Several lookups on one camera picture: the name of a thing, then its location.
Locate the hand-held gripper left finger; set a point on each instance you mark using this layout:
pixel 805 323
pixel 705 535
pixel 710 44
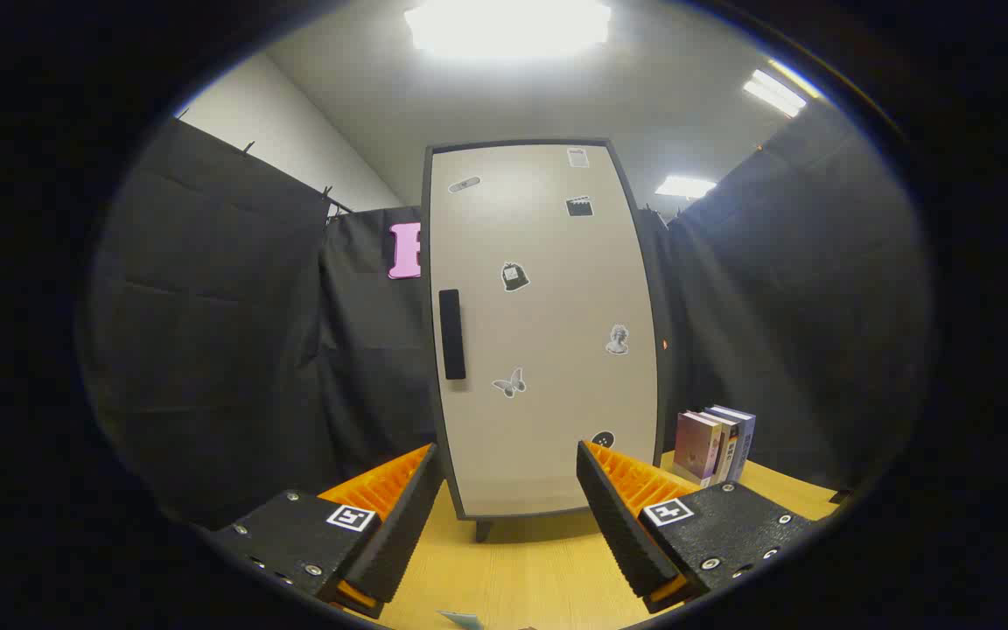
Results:
pixel 403 534

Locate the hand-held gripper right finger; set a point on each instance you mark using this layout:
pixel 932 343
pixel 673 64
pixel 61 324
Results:
pixel 618 534

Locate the white and blue pouch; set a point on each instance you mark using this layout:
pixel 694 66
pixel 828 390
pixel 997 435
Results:
pixel 462 620

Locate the beige cabinet door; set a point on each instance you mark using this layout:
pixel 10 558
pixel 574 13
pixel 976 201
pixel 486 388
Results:
pixel 548 350

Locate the dark grey cabinet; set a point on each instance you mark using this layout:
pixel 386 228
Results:
pixel 483 530

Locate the grey spine book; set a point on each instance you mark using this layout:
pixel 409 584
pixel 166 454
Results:
pixel 730 446

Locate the black backdrop cloth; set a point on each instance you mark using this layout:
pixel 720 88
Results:
pixel 224 350

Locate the rectangular ceiling light panel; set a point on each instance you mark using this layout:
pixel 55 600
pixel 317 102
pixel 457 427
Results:
pixel 775 92
pixel 684 186

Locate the large ceiling light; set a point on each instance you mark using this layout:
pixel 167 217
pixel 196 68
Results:
pixel 508 26

